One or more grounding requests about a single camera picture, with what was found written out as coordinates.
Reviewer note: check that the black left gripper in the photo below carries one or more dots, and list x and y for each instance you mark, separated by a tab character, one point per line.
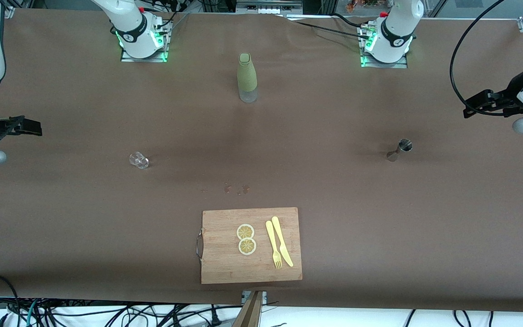
505	101

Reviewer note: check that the steel jigger measuring cup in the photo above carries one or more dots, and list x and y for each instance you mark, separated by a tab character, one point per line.
404	145

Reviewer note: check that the small clear glass shaker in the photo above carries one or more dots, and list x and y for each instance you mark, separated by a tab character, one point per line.
140	161

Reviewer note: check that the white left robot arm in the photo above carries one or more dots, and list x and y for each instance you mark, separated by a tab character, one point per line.
397	27

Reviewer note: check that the brown paper table cover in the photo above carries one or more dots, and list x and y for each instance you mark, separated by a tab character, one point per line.
379	227

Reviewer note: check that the green sleeved glass bottle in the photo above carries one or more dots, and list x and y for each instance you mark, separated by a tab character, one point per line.
246	77

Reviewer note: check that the grey power strip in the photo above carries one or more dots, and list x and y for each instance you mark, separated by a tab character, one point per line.
268	8

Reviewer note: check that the yellow plastic knife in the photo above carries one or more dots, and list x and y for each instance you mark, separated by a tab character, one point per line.
282	245

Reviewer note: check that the wooden cutting board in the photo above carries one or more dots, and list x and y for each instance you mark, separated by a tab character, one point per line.
225	263

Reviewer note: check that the yellow plastic fork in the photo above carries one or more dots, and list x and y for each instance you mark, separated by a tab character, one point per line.
270	236

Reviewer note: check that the lemon slice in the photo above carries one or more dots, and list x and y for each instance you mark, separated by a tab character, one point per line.
247	246
245	231

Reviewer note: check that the wooden beam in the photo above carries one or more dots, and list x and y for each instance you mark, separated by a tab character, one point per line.
250	313

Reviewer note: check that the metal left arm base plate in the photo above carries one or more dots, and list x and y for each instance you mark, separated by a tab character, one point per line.
384	65

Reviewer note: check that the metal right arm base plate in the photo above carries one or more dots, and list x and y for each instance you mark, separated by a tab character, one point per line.
143	59

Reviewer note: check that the small metal bracket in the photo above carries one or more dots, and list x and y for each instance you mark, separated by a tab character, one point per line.
245	296

